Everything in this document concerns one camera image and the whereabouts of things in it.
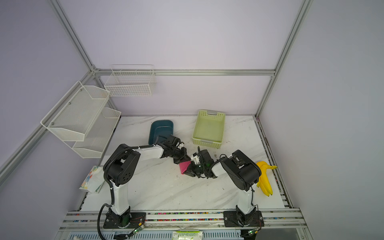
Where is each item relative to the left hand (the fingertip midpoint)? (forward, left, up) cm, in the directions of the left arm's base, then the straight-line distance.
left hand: (190, 159), depth 93 cm
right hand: (-9, +5, -1) cm, 10 cm away
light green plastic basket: (+28, -13, -4) cm, 32 cm away
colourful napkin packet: (-15, +53, +3) cm, 55 cm away
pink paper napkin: (-5, +4, -1) cm, 7 cm away
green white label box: (-39, 0, +2) cm, 39 cm away
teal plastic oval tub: (+29, +25, -4) cm, 39 cm away
